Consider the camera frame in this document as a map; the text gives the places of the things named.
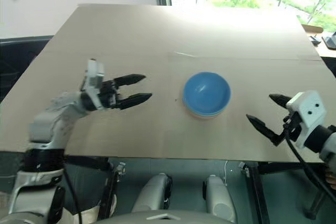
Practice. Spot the black tripod stand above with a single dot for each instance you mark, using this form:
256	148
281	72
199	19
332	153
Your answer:
315	203

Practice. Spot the wooden side desk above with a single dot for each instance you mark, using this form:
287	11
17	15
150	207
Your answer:
326	52

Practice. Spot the silver left robot leg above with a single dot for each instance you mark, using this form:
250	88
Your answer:
153	192

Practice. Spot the silver robot leg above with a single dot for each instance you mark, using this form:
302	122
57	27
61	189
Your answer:
219	197
153	192

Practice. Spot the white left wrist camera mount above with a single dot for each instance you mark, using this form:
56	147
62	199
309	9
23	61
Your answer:
94	77

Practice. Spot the grey robot torso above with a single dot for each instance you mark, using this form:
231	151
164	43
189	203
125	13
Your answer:
162	217

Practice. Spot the silver right robot leg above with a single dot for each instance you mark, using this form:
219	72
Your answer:
219	197

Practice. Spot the blue plastic bowl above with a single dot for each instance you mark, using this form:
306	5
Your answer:
207	93

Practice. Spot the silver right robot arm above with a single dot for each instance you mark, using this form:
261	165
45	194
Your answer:
326	142

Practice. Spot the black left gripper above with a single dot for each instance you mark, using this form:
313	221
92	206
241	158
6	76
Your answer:
108	95

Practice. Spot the small black desk object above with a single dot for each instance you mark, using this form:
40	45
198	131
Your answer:
315	40

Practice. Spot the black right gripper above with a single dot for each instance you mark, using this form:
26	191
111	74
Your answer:
292	127

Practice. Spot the brown cardboard box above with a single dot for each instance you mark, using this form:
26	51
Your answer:
312	29

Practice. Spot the black desk device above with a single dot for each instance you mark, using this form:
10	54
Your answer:
329	41

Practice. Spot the black metal table frame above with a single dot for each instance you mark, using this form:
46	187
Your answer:
258	190

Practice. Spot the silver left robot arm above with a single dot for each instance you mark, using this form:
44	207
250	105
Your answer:
50	124

